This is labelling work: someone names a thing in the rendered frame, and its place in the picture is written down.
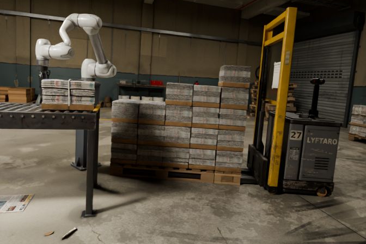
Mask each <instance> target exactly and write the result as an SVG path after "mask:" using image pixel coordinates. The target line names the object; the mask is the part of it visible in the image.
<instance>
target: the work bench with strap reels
mask: <svg viewBox="0 0 366 244"><path fill-rule="evenodd" d="M119 86H126V87H134V84H131V83H117V100H120V99H129V96H126V95H119ZM135 87H144V88H163V95H162V97H153V98H152V97H145V96H142V100H145V101H163V102H164V89H166V87H167V86H163V82H162V81H159V80H155V81H150V85H145V84H135ZM131 99H132V100H140V96H131Z"/></svg>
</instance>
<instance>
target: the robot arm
mask: <svg viewBox="0 0 366 244"><path fill-rule="evenodd" d="M101 27H102V21H101V19H100V18H99V17H98V16H96V15H92V14H71V15H69V16H68V17H67V18H66V19H65V21H64V22H63V24H62V26H61V28H60V30H59V34H60V36H61V37H62V39H63V41H64V42H61V43H59V44H56V45H51V44H50V42H49V40H47V39H38V40H37V42H36V48H35V54H36V64H37V65H38V68H37V70H38V71H40V73H39V87H40V96H43V94H42V87H41V83H42V82H41V81H42V80H44V79H46V73H45V71H48V67H47V66H49V63H50V58H54V59H63V60H66V59H71V58H73V56H74V55H75V52H74V50H73V49H72V48H71V40H70V38H69V36H68V34H67V32H69V31H71V30H73V29H74V28H83V29H84V31H85V32H86V33H87V34H88V35H89V38H90V42H91V45H92V47H93V50H94V53H95V56H96V59H97V63H96V61H95V60H93V59H85V60H84V61H83V63H82V68H81V76H82V78H81V79H80V80H78V81H90V82H95V83H99V82H96V79H95V78H96V77H103V78H109V77H113V76H115V75H116V72H117V69H116V67H115V66H114V65H113V64H111V62H110V61H109V60H108V59H106V56H105V53H104V50H103V47H102V43H101V39H100V36H99V29H100V28H101Z"/></svg>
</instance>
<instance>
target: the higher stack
mask: <svg viewBox="0 0 366 244"><path fill-rule="evenodd" d="M250 74H251V67H249V66H233V65H224V66H221V67H220V72H219V82H220V83H221V82H229V83H246V84H249V83H250V82H251V80H250V79H251V78H250ZM220 87H221V93H220V99H219V103H220V104H227V105H243V106H247V104H248V98H249V97H248V96H249V94H248V93H249V90H248V89H246V88H241V87H225V86H220ZM218 118H219V124H218V125H225V126H239V127H245V126H246V110H245V109H231V108H219V114H218ZM244 134H245V132H244V131H238V130H224V129H218V134H217V135H218V136H217V141H216V142H217V143H216V145H217V146H220V147H235V148H243V145H244ZM215 155H216V156H215V167H226V168H240V169H241V165H242V159H243V152H241V151H226V150H217V149H216V150H215ZM213 172H214V174H215V175H214V183H216V184H230V185H240V179H241V173H240V172H226V171H218V170H213Z"/></svg>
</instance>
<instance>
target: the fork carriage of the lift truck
mask: <svg viewBox="0 0 366 244"><path fill-rule="evenodd" d="M267 162H268V159H267V158H266V157H265V156H264V155H263V154H262V153H261V152H260V151H259V150H258V149H257V148H256V147H255V146H254V145H253V144H249V146H248V156H247V168H248V169H250V170H251V173H252V175H253V176H255V177H256V179H257V183H258V184H259V186H260V187H261V186H262V187H265V182H266V172H267Z"/></svg>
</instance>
